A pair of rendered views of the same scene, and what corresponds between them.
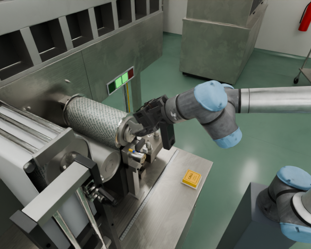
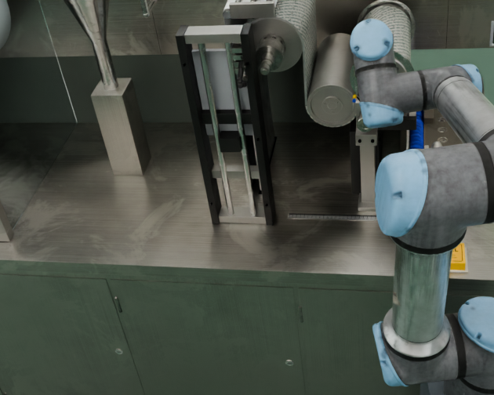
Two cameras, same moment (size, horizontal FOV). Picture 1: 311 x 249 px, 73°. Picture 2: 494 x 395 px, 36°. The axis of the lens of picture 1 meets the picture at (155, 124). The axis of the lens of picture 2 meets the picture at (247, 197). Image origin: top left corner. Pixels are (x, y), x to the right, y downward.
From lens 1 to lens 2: 1.34 m
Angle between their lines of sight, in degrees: 57
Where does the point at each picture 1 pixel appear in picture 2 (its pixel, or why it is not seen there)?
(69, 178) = (224, 30)
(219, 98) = (361, 41)
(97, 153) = (328, 76)
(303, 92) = (471, 110)
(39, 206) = (194, 30)
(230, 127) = (370, 92)
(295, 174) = not seen: outside the picture
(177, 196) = not seen: hidden behind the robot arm
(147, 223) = (328, 233)
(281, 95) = (459, 101)
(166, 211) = (361, 246)
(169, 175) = not seen: hidden behind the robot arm
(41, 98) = not seen: outside the picture
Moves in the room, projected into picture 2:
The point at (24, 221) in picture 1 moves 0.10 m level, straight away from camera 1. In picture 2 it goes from (181, 30) to (197, 9)
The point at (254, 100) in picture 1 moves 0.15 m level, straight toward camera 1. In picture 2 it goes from (443, 94) to (356, 94)
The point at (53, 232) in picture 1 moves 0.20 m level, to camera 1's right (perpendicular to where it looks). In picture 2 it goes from (201, 71) to (228, 114)
